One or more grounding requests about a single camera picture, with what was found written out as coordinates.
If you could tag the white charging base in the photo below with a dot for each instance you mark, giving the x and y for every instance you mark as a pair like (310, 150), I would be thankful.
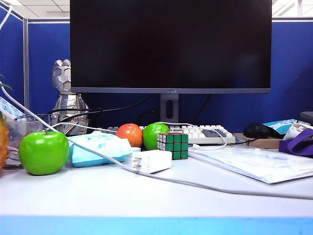
(154, 160)

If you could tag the grey monitor stand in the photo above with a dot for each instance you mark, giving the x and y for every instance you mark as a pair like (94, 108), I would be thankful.
(163, 107)

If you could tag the small green stickered fruit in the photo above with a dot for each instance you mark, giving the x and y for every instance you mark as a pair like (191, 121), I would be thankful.
(151, 137)

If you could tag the orange fruit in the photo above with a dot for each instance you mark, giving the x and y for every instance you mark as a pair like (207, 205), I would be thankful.
(128, 134)

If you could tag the Rubik's cube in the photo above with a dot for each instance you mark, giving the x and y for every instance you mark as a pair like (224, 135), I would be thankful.
(176, 147)

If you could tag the small white round container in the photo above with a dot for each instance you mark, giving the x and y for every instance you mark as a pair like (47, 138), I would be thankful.
(137, 149)

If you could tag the white and grey keyboard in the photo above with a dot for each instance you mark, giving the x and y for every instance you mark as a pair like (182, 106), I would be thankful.
(195, 133)

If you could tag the black computer monitor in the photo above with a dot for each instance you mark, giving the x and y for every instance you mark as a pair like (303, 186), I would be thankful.
(171, 49)

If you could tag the blue wet wipes pack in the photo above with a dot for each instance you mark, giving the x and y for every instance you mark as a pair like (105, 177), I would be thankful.
(85, 159)

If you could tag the black computer mouse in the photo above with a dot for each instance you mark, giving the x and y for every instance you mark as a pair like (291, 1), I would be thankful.
(255, 129)

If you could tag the silver figurine statue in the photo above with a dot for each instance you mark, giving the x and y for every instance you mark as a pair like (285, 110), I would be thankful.
(61, 76)

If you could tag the clear plastic document sleeve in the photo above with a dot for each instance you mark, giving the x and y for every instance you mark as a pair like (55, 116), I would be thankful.
(256, 164)

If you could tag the brown cardboard board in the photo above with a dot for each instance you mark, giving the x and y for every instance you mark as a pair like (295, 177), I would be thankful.
(264, 143)

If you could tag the large green apple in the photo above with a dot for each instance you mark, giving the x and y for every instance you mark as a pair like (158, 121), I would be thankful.
(44, 154)

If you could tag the blue office partition panel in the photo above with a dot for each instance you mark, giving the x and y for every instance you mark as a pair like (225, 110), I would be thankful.
(12, 61)
(49, 61)

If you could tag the blue and white pack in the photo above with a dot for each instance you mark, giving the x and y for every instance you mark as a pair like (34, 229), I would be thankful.
(281, 122)

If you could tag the clear plastic container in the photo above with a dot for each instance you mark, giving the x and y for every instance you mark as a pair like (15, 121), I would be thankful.
(22, 127)

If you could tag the white cup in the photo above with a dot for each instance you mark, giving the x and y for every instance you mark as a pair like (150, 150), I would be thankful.
(293, 131)

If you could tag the purple cloth bag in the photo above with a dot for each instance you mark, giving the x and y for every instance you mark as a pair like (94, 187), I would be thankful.
(300, 144)

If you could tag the white power strip blue sockets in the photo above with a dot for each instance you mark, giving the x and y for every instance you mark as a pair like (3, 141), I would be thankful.
(9, 109)

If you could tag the dark grey round object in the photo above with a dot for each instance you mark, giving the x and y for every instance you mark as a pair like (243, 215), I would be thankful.
(306, 116)

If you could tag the orange pineapple with leaves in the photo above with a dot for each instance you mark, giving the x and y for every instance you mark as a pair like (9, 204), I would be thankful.
(3, 142)

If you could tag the grey partition post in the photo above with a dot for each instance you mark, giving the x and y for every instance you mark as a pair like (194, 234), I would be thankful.
(26, 73)

